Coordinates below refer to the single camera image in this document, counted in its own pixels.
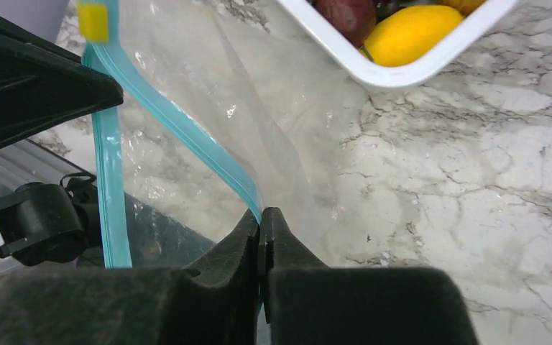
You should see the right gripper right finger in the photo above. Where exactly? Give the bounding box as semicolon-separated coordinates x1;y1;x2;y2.
257;208;478;344

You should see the white plastic bin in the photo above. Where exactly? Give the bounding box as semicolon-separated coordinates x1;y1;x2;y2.
278;0;518;91

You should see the yellow lemon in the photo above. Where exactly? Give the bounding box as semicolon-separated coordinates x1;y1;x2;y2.
359;5;464;67

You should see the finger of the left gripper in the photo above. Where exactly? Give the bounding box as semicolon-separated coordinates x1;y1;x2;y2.
0;17;123;149

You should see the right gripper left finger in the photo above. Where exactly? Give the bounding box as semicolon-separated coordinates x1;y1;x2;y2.
0;211;258;344

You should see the clear zip top bag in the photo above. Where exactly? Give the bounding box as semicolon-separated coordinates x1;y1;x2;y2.
76;0;372;270

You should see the dark purple passion fruit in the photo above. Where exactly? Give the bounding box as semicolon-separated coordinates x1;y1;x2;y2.
315;0;377;48

